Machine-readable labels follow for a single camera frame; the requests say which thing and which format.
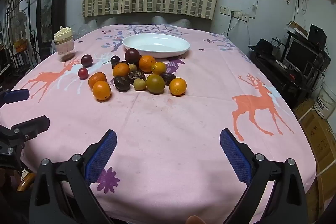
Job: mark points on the clear cup with cream lid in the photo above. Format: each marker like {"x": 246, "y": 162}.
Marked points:
{"x": 64, "y": 47}

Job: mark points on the brown wooden chair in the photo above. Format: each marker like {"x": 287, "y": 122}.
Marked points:
{"x": 26, "y": 182}

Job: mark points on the dark red plum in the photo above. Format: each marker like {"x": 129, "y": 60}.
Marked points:
{"x": 87, "y": 60}

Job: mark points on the clear plastic bag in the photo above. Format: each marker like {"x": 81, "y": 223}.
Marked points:
{"x": 82, "y": 29}

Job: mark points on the computer monitor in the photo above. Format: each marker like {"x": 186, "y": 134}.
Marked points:
{"x": 300, "y": 54}

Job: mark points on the black metal coat rack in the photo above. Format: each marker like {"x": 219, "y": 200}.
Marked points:
{"x": 31, "y": 16}

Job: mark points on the white oval plate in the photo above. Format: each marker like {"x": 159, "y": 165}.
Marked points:
{"x": 156, "y": 45}

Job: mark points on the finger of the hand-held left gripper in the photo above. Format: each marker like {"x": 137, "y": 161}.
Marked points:
{"x": 17, "y": 96}
{"x": 31, "y": 124}

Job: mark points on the dark purple plum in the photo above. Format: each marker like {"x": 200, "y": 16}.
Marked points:
{"x": 132, "y": 55}

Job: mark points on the white wall socket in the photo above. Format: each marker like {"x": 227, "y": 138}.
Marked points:
{"x": 225, "y": 10}

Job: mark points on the standing fan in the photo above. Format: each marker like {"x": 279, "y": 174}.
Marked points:
{"x": 21, "y": 19}

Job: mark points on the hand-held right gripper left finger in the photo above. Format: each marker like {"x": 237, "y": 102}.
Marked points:
{"x": 101, "y": 155}

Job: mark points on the black desk rack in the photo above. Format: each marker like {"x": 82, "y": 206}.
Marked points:
{"x": 288, "y": 82}

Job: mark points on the greenish yellow orange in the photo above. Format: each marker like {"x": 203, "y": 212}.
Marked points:
{"x": 155, "y": 84}

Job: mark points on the white bucket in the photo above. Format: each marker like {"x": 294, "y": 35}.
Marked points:
{"x": 325, "y": 102}

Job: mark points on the small yellow orange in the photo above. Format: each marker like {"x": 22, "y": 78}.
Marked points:
{"x": 159, "y": 68}

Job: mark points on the black speaker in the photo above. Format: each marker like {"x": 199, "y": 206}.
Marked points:
{"x": 317, "y": 35}

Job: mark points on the pink deer print tablecloth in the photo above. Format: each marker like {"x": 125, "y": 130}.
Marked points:
{"x": 170, "y": 121}

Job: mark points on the small red cherry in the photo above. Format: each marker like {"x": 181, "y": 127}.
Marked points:
{"x": 83, "y": 73}

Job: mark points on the yellow longan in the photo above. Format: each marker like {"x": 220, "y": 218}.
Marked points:
{"x": 139, "y": 84}
{"x": 132, "y": 68}

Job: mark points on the person's right hand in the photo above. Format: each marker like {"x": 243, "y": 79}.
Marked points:
{"x": 195, "y": 220}

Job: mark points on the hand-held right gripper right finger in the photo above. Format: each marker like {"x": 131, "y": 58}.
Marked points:
{"x": 235, "y": 155}

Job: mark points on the wrinkled dark passion fruit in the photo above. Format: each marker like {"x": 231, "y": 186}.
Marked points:
{"x": 168, "y": 78}
{"x": 122, "y": 84}
{"x": 136, "y": 75}

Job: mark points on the dark cherry with stem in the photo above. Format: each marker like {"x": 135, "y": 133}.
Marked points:
{"x": 115, "y": 59}

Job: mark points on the black hat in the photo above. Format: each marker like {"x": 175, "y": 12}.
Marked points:
{"x": 262, "y": 47}

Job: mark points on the flat cardboard box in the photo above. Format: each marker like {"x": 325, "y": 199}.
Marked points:
{"x": 296, "y": 27}

